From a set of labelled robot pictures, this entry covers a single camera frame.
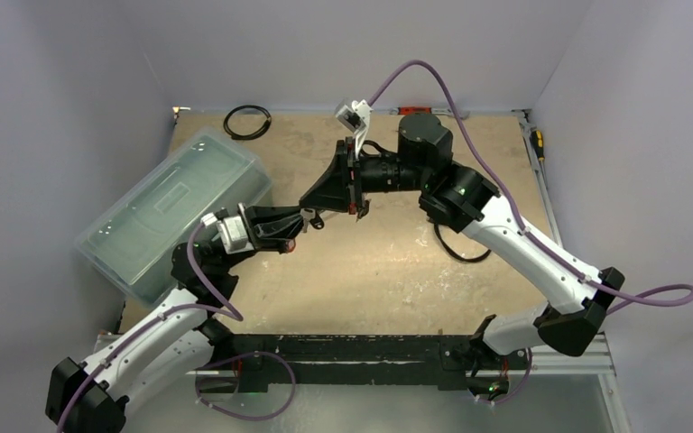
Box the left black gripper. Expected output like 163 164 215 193
217 203 319 274

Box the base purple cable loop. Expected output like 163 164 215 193
193 350 297 421

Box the aluminium frame rail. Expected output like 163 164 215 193
516 109 614 357

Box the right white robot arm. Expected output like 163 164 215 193
300 114 624 367

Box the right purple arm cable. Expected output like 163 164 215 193
367 60 693 315

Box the clear plastic storage box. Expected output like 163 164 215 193
76 126 273 307

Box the long black usb cable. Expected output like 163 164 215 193
432 224 493 264

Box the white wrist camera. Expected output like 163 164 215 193
200 212 254 254
335 99 373 155

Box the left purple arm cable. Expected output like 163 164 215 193
56 222 245 433

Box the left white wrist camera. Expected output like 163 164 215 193
200 212 254 254

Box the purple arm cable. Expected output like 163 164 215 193
367 60 693 315
56 222 245 433

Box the yellow black screwdriver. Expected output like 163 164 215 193
530 129 545 163

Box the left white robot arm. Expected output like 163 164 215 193
45 204 307 432

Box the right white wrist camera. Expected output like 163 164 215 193
335 99 373 155

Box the red handled adjustable wrench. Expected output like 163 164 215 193
389 106 455 117

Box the small coiled black cable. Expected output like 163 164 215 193
222 105 273 142

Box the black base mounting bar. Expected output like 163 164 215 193
197 321 529 397

